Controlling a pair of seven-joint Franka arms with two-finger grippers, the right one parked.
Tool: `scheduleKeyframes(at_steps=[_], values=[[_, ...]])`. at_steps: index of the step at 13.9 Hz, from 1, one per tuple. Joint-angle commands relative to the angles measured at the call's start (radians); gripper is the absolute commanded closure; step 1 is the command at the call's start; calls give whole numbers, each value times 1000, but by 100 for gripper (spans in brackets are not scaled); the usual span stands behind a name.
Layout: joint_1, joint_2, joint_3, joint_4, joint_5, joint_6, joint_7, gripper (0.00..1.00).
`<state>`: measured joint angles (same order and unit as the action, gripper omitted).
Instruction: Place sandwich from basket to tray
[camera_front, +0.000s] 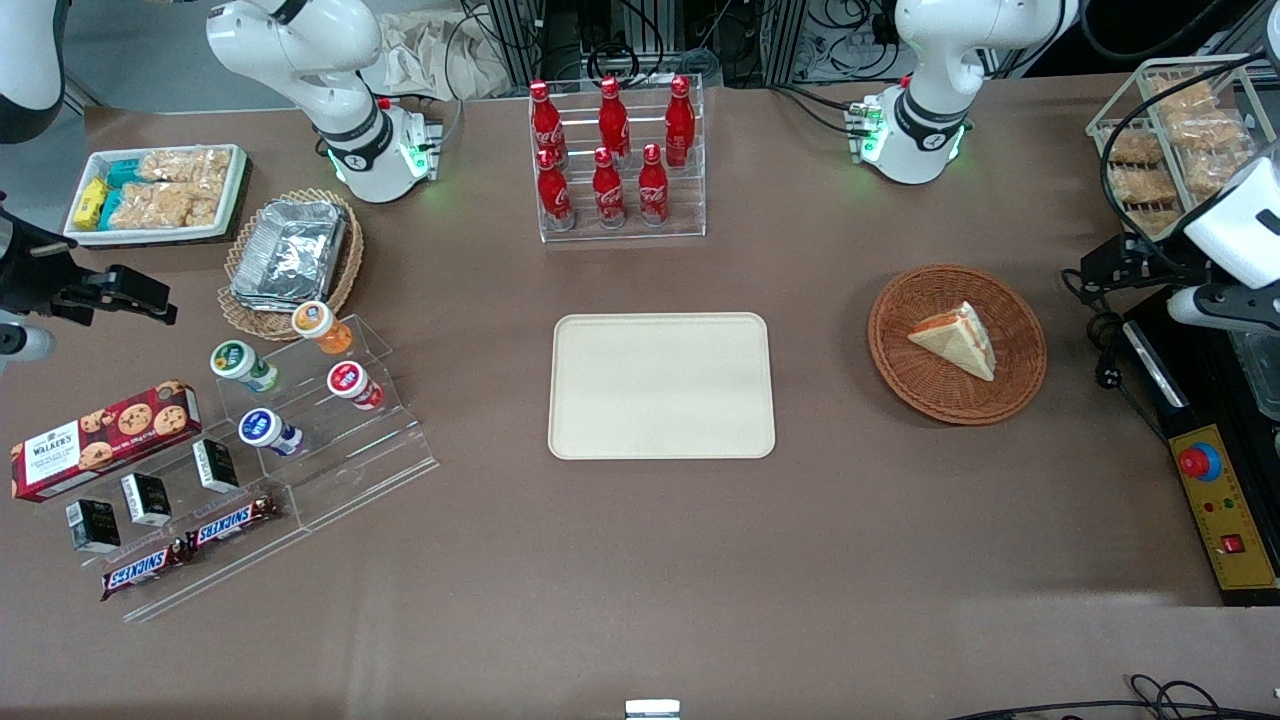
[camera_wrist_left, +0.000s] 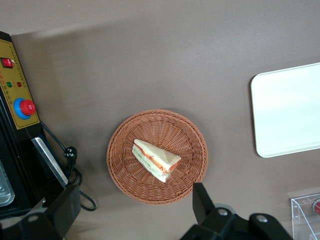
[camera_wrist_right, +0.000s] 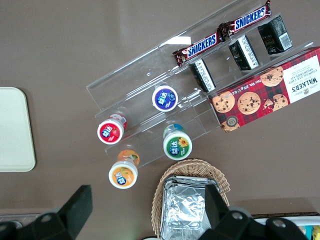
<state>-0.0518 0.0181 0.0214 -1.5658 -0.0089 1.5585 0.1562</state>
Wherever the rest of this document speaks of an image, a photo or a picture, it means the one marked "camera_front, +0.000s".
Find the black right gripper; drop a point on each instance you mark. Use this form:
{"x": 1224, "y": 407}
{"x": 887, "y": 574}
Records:
{"x": 32, "y": 272}

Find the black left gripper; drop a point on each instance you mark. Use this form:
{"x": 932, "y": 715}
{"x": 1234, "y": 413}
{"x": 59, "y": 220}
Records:
{"x": 1146, "y": 257}

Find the triangular sandwich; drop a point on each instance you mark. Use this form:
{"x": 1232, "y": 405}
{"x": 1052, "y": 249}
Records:
{"x": 958, "y": 345}

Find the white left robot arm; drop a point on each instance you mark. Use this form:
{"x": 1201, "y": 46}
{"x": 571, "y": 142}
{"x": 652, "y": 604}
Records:
{"x": 925, "y": 60}

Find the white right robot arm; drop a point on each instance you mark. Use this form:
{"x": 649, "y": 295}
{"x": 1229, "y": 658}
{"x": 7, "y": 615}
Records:
{"x": 330, "y": 90}

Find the brown wicker basket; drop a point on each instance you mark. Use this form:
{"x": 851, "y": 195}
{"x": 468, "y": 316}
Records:
{"x": 1022, "y": 370}

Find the white rectangular snack tray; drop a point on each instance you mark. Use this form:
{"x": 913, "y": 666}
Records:
{"x": 236, "y": 190}

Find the light woven wicker basket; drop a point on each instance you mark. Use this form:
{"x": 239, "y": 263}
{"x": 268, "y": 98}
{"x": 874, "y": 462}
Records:
{"x": 348, "y": 270}

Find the cream plastic tray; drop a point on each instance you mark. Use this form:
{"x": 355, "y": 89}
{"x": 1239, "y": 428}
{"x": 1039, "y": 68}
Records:
{"x": 660, "y": 385}

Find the bagged crispy snack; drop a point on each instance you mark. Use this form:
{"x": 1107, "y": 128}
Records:
{"x": 1145, "y": 185}
{"x": 1210, "y": 130}
{"x": 1215, "y": 172}
{"x": 1135, "y": 148}

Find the teal snack pack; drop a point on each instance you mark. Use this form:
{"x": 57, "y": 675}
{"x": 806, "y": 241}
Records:
{"x": 111, "y": 208}
{"x": 124, "y": 172}

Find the clear bag of rice crackers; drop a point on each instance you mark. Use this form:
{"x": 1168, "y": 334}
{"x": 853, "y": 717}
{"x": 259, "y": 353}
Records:
{"x": 165, "y": 205}
{"x": 190, "y": 165}

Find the yellow snack pack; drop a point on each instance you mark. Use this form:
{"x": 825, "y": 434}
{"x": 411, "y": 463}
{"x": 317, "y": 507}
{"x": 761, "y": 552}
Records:
{"x": 91, "y": 203}

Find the green lid yogurt cup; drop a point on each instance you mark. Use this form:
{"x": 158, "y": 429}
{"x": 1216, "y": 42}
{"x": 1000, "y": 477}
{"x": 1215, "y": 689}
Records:
{"x": 235, "y": 360}

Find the red Walkers cookie box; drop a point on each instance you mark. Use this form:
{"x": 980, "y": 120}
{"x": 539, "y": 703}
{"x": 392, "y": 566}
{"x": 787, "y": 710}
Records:
{"x": 100, "y": 440}

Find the stacked aluminium foil containers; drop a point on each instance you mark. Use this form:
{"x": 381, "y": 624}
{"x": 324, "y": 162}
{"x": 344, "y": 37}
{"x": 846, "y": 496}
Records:
{"x": 290, "y": 250}

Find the black platform with metal strip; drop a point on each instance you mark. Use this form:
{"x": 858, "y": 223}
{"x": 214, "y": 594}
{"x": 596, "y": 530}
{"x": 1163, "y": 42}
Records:
{"x": 1215, "y": 390}

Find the blue lid yogurt cup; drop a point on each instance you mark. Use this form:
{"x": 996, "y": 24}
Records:
{"x": 260, "y": 427}

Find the orange lid yogurt cup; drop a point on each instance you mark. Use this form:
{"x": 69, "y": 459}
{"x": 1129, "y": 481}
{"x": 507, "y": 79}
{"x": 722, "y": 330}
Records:
{"x": 315, "y": 320}

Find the clear plastic container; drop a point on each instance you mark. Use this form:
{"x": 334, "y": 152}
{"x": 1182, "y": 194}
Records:
{"x": 1258, "y": 375}

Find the small black box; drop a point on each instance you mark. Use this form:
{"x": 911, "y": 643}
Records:
{"x": 94, "y": 525}
{"x": 216, "y": 465}
{"x": 147, "y": 500}

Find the red lid yogurt cup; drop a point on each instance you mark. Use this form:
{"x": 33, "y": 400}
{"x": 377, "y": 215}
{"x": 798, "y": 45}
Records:
{"x": 347, "y": 380}

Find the Snickers chocolate bar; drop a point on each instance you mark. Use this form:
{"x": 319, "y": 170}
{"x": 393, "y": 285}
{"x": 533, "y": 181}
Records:
{"x": 230, "y": 522}
{"x": 140, "y": 572}

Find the yellow emergency stop box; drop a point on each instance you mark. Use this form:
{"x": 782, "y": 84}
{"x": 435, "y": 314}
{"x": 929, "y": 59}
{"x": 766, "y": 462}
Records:
{"x": 1225, "y": 520}

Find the clear acrylic stepped snack stand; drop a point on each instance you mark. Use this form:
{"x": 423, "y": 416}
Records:
{"x": 230, "y": 570}

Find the clear acrylic stepped cup stand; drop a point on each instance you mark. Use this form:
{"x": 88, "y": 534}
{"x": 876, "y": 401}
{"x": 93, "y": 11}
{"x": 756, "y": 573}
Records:
{"x": 380, "y": 455}

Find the beige crumpled cloth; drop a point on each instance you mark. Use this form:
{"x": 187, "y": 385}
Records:
{"x": 430, "y": 55}

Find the clear acrylic bottle rack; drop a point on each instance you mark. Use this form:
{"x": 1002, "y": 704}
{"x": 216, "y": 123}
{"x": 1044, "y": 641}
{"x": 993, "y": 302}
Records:
{"x": 690, "y": 205}

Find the red cola bottle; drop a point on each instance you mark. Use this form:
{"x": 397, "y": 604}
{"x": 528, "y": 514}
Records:
{"x": 680, "y": 118}
{"x": 554, "y": 195}
{"x": 546, "y": 122}
{"x": 653, "y": 188}
{"x": 613, "y": 118}
{"x": 608, "y": 192}

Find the small silver metal bracket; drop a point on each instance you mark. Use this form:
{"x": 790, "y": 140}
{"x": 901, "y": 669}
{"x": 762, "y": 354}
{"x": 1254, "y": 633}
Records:
{"x": 652, "y": 710}

